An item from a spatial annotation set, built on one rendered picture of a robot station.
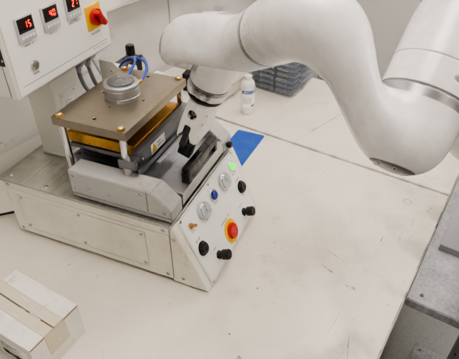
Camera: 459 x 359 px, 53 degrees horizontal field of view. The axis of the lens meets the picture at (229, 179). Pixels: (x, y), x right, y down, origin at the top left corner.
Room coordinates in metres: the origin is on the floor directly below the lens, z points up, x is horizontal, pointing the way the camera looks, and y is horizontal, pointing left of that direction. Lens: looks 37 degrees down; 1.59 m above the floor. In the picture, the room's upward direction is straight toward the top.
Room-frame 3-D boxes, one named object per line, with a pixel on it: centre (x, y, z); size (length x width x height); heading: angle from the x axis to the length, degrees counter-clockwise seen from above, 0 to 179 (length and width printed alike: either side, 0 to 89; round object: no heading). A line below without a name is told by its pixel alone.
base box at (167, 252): (0.94, 0.22, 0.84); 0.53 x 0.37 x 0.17; 68
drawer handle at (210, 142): (0.86, 0.07, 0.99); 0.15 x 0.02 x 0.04; 158
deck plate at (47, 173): (0.94, 0.27, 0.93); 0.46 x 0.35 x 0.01; 68
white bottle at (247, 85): (1.51, -0.07, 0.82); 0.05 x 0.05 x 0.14
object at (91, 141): (0.94, 0.23, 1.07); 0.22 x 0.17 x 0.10; 158
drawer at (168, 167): (0.91, 0.19, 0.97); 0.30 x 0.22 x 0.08; 68
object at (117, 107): (0.96, 0.26, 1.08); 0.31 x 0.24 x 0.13; 158
